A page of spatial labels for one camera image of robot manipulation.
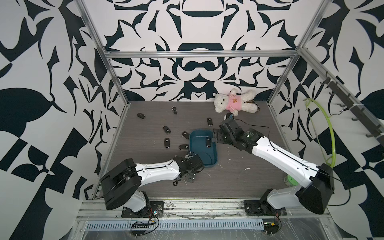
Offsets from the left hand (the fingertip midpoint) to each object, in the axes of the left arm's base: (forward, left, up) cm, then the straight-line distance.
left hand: (187, 170), depth 85 cm
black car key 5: (+23, +1, +1) cm, 23 cm away
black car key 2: (+18, -14, 0) cm, 22 cm away
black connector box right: (-28, -39, -3) cm, 48 cm away
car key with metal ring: (+47, +9, 0) cm, 47 cm away
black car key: (+42, +33, 0) cm, 54 cm away
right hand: (+13, -17, +18) cm, 28 cm away
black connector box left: (-26, +23, -2) cm, 34 cm away
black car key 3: (+28, +14, +1) cm, 31 cm away
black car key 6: (+15, +2, 0) cm, 15 cm away
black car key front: (-10, +6, +14) cm, 18 cm away
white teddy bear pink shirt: (+46, -35, +7) cm, 58 cm away
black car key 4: (+18, +13, 0) cm, 22 cm away
